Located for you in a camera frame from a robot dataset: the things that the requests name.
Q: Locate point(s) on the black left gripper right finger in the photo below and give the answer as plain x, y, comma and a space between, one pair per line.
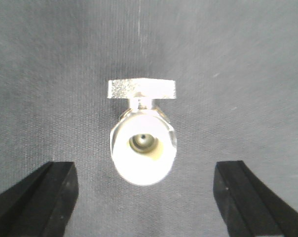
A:
248, 207

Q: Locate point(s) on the silver metal valve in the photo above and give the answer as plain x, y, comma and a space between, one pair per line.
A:
143, 143

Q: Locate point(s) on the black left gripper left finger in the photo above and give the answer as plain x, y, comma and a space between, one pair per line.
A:
41, 204

